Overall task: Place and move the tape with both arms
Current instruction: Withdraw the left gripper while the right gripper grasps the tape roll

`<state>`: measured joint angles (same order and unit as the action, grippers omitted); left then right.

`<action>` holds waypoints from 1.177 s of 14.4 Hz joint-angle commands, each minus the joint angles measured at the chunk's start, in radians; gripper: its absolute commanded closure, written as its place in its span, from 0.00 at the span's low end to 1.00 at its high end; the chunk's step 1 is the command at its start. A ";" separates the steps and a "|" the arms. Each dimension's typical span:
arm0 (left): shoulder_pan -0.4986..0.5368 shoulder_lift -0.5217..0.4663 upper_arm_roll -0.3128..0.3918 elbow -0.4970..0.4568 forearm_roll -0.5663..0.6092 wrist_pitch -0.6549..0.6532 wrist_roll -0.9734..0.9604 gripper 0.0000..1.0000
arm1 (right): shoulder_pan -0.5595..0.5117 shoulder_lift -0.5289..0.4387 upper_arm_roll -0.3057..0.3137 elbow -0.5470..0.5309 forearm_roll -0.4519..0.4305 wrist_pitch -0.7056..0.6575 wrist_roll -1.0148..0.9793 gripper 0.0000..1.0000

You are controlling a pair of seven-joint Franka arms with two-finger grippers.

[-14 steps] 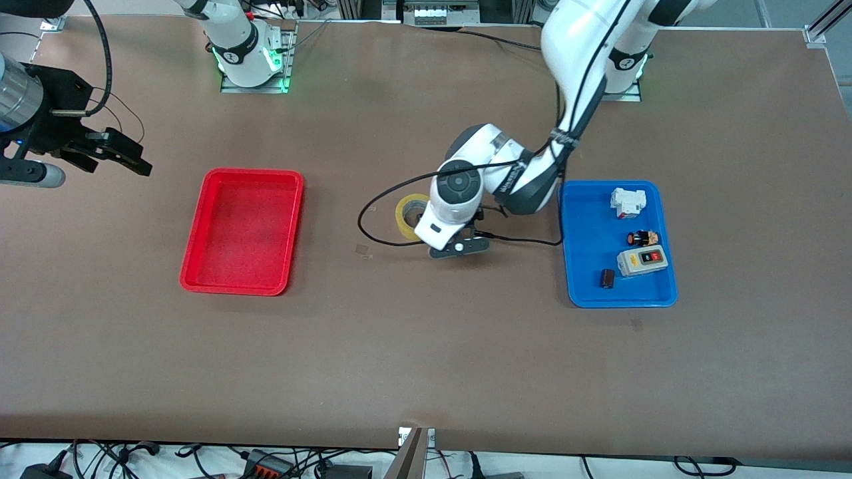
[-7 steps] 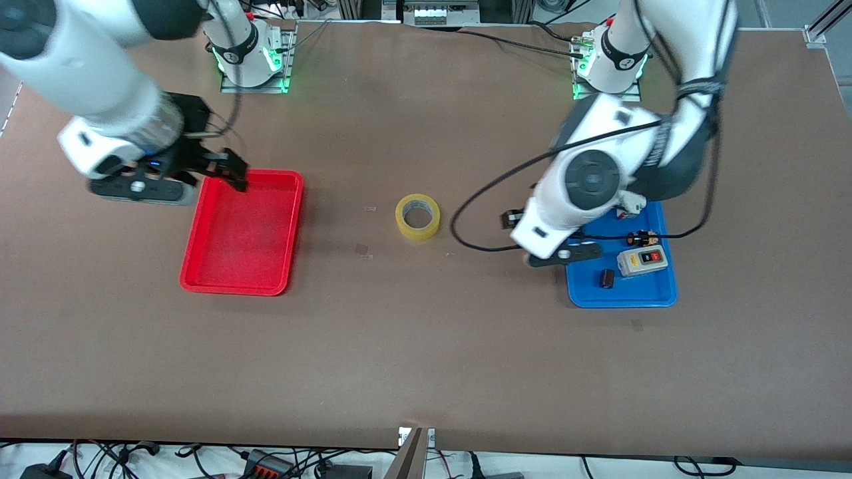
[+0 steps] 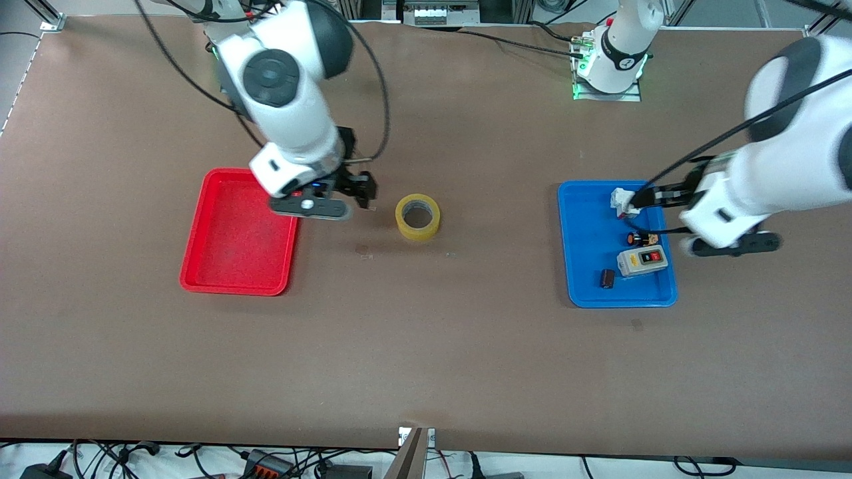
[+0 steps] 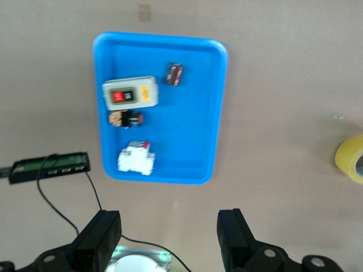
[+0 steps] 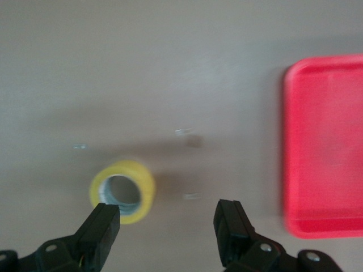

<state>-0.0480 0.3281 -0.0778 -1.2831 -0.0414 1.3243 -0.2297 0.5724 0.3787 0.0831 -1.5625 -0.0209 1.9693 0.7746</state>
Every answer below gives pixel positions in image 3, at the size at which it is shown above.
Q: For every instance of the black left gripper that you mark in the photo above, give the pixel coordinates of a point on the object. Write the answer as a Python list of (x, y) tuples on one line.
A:
[(694, 180)]

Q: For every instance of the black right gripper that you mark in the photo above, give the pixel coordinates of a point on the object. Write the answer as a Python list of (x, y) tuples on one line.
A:
[(349, 175)]

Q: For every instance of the yellow clear tape roll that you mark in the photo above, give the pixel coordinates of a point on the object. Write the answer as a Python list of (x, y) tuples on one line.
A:
[(418, 229)]

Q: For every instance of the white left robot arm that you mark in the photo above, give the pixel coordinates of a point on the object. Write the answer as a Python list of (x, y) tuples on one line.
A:
[(792, 159)]

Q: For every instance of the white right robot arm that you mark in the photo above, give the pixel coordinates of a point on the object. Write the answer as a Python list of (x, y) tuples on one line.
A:
[(293, 113)]

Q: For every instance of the clear tape scrap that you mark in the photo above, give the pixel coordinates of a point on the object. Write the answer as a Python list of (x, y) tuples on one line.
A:
[(363, 251)]

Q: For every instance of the white electrical connector block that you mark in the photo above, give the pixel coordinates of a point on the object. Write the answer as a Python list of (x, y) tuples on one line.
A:
[(622, 203)]

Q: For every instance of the blue plastic tray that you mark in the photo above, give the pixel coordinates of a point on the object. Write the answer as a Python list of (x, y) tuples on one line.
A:
[(589, 233)]

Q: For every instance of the small dark red component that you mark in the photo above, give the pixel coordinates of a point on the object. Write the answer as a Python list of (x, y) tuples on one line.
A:
[(608, 279)]

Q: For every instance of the red plastic tray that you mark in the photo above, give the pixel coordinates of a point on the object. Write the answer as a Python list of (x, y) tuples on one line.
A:
[(229, 253)]

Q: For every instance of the orange power strip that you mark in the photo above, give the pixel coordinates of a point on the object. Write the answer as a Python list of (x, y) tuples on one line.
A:
[(266, 466)]

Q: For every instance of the black power adapter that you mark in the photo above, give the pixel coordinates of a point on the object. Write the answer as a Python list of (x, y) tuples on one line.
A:
[(46, 471)]

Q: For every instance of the black push button switch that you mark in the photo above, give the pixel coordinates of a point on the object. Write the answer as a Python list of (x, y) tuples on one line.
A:
[(639, 237)]

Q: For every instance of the grey two-button switch box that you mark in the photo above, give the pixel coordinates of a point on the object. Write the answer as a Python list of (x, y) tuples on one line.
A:
[(642, 261)]

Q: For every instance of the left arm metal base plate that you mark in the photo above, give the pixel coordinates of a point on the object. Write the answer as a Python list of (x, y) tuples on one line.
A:
[(632, 96)]

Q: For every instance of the aluminium frame rack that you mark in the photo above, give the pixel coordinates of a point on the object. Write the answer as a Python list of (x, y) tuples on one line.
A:
[(432, 10)]

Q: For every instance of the metal corner bracket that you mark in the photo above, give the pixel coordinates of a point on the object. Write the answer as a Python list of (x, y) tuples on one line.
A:
[(815, 30), (53, 23)]

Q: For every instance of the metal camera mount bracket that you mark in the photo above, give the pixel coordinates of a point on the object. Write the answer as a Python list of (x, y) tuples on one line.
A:
[(413, 456)]

